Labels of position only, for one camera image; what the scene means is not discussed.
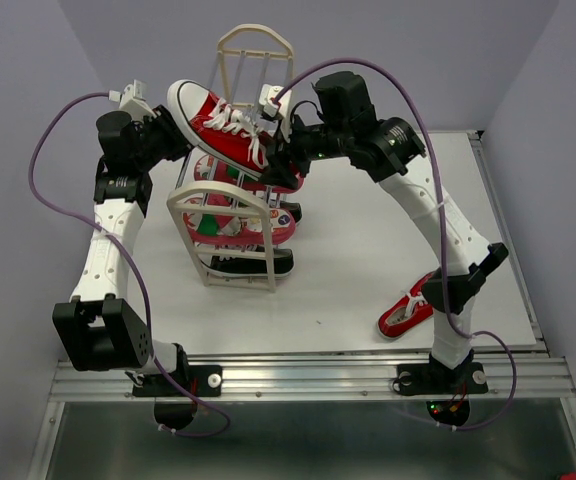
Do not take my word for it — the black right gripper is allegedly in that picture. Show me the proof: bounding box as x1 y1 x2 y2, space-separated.
254 110 351 191

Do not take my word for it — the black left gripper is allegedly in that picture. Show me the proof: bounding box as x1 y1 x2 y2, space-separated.
136 105 210 170

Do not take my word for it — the pink green flip-flop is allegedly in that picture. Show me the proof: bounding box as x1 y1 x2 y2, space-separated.
176 208 297 247
193 154 304 194

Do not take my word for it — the red sneaker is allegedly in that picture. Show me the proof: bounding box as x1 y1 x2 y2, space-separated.
167 80 272 179
377 272 433 339

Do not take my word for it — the cream and chrome shoe shelf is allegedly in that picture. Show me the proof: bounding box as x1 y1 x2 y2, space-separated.
167 23 299 291

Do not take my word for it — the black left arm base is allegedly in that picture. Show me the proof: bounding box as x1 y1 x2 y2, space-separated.
126 364 223 433

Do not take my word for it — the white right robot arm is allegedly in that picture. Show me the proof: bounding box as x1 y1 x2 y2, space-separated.
258 71 508 390

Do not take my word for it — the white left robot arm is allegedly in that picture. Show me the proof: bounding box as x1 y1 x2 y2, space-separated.
52 106 191 394

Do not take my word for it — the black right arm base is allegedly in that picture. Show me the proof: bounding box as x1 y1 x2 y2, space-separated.
391 360 489 430

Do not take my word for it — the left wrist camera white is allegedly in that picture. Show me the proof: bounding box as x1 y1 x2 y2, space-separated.
108 80 154 121

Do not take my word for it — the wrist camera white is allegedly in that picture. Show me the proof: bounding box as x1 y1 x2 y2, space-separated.
257 84 292 141
108 80 154 121

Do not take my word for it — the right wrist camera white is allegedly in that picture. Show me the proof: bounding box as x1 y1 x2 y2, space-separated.
257 84 292 141

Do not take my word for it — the aluminium mounting rail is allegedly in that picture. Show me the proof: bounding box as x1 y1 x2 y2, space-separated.
49 353 576 403

